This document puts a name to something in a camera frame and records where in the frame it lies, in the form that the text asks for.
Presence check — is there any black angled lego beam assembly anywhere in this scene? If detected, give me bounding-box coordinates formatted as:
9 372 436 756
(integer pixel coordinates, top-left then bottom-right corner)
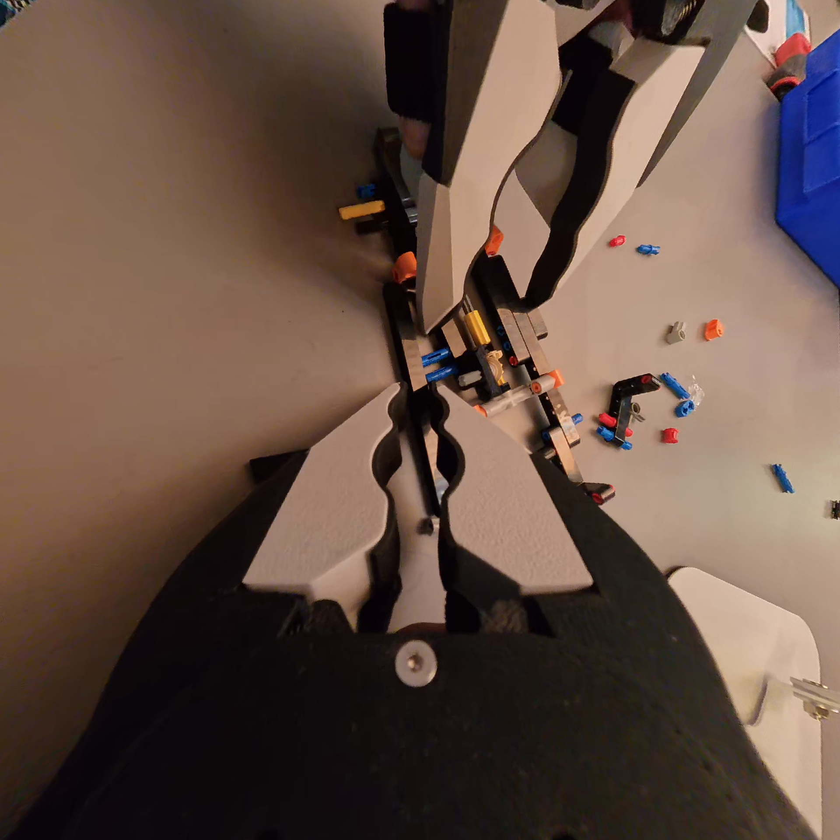
596 373 662 452

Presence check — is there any black lego vehicle frame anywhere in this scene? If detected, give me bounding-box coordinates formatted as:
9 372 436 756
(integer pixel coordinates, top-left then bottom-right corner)
338 128 616 536

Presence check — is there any red black tool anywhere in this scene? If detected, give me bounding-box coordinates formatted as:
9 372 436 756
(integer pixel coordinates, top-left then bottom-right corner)
764 31 812 101

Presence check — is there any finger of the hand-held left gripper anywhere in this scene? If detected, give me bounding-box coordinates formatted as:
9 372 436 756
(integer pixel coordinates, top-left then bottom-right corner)
415 0 564 337
524 7 748 312

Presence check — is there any white lamp base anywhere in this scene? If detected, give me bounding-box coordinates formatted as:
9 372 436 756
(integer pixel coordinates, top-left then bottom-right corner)
665 566 823 840

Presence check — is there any clear lamp pole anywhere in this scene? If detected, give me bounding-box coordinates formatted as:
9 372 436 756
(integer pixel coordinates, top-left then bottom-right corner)
789 676 840 721

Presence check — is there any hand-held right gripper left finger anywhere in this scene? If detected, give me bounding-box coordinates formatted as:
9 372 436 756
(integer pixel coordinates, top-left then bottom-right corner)
241 382 404 634

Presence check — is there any blue plastic bin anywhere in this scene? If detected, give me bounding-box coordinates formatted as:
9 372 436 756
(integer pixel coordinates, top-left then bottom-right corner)
774 26 840 290

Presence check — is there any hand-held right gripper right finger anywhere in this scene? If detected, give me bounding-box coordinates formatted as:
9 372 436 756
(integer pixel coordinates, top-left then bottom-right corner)
430 382 597 634

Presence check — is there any person's left hand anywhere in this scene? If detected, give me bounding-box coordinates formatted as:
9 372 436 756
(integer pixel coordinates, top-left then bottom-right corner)
398 117 433 160

